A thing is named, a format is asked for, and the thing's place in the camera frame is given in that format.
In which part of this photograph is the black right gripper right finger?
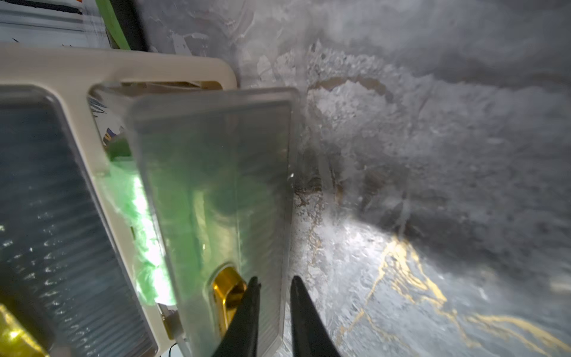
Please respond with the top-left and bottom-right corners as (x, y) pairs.
(290, 275), (341, 357)

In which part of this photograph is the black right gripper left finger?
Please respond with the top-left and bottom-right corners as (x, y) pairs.
(213, 277), (262, 356)

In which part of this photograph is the beige drawer organizer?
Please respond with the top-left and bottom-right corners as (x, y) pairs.
(1, 44), (236, 356)

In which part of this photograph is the clear bottom drawer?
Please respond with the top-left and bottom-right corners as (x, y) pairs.
(92, 83), (299, 356)

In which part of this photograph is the green roll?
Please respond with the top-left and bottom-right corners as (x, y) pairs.
(97, 135), (176, 306)

